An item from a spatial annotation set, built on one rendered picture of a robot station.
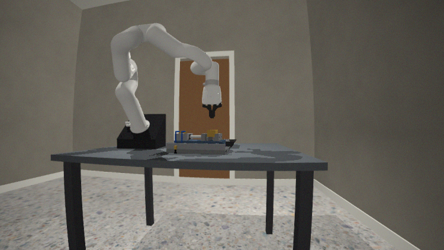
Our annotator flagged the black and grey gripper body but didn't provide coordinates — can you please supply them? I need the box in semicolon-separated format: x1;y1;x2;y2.
202;85;221;105

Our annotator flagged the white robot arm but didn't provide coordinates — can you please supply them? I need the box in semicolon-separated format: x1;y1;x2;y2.
111;23;219;133

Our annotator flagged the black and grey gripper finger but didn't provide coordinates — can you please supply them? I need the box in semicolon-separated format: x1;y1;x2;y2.
202;104;212;118
211;103;222;118

